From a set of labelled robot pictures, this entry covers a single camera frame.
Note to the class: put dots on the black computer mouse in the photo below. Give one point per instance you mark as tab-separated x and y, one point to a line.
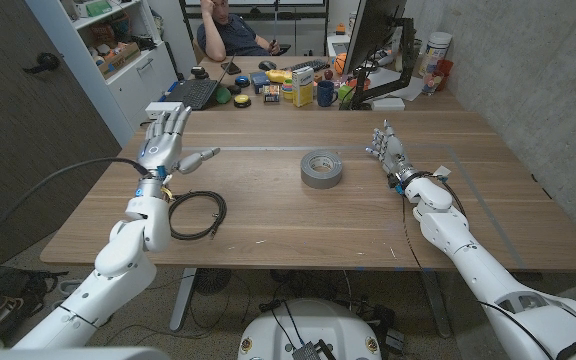
267	65

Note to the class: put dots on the yellow push button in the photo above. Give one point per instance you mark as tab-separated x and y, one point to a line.
241	100

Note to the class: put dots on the dark blue mug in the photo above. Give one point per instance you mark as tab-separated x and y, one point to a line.
325	95

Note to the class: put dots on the seated person in dark shirt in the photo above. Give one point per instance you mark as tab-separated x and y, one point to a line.
238	37

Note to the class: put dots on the grey duct tape roll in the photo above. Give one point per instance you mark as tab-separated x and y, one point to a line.
313	178

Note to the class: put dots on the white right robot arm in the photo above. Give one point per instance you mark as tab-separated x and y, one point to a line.
483	275

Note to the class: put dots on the black backpack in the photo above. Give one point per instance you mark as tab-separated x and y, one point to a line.
3	300

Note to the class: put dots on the small colourful box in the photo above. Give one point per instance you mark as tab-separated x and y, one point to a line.
271	94

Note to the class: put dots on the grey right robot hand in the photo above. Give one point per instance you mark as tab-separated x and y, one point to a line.
393	152

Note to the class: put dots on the green cube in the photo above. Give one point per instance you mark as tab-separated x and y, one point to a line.
345	93

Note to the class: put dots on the black push button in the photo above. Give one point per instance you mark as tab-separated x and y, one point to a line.
199	73

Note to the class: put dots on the small orange basketball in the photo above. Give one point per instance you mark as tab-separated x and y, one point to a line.
339	64

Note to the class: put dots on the cardboard box with items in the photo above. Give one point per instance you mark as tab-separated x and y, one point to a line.
118	60

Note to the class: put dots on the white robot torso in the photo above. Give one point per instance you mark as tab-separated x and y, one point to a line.
313	325

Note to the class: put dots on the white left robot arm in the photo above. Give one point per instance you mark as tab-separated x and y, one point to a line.
123	255

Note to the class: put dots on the flat white box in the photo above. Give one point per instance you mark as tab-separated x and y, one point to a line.
388	104

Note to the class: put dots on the clear glass with items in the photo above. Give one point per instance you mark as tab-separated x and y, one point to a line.
430	82

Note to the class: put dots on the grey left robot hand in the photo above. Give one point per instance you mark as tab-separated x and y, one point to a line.
162	147

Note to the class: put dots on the green and white box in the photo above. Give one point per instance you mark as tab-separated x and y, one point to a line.
95	7

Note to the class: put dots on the red cup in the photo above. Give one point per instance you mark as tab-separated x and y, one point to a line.
444	67

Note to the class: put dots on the blue box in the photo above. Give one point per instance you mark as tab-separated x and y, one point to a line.
259	81

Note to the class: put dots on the black laptop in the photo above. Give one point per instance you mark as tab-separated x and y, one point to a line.
195	92

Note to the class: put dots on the grey table leg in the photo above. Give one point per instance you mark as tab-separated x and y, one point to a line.
183	300
437	305

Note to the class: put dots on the black keyboard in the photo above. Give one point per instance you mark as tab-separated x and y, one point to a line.
308	65

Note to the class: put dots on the stacked colourful cups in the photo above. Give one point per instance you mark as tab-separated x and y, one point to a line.
287	90

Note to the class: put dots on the black floor fan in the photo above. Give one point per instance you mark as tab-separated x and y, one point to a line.
211	280

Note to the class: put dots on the black smartphone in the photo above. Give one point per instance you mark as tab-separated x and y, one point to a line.
231	68

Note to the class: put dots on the black monitor stand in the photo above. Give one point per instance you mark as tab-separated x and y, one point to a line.
408	55

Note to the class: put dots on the white labelled canister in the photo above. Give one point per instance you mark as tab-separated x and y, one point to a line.
435	50

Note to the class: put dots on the black grabber stick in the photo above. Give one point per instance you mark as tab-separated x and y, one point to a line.
275	22

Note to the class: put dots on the white power adapter box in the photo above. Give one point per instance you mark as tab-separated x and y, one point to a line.
160	109

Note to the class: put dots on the white shelf cabinet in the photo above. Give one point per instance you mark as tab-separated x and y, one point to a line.
138	85

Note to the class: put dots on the black computer monitor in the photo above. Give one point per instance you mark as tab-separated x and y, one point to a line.
373	27

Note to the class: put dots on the blue push button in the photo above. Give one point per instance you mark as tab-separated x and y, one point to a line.
242	80

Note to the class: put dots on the yellow and white carton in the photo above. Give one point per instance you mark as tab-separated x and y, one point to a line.
302	90

